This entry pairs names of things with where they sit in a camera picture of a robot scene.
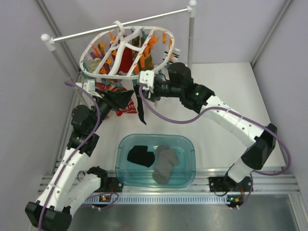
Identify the white black striped sock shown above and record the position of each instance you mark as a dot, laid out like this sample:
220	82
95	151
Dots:
174	54

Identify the teal transparent plastic tub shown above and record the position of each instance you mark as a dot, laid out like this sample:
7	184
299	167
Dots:
131	174

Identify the red patterned sock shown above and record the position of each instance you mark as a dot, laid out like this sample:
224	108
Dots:
130	108

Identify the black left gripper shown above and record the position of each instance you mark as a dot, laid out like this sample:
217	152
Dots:
119	98

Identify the white drying rack stand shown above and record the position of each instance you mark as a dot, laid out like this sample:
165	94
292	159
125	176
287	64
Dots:
129	35

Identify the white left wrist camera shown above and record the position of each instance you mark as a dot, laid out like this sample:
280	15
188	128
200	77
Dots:
89	87

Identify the white oval clip hanger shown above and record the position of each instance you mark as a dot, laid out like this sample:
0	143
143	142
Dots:
157	52

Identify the aluminium mounting rail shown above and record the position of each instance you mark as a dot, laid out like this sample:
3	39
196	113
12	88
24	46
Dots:
200	192

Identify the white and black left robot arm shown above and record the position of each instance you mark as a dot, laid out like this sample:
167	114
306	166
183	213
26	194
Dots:
56	206

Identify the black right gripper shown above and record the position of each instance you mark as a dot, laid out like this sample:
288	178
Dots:
154	96

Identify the olive green sock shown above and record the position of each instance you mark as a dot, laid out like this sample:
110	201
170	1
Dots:
146	61

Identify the grey sock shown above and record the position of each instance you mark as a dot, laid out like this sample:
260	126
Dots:
166	160

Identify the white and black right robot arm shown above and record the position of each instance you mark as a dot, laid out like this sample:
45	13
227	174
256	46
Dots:
259	140

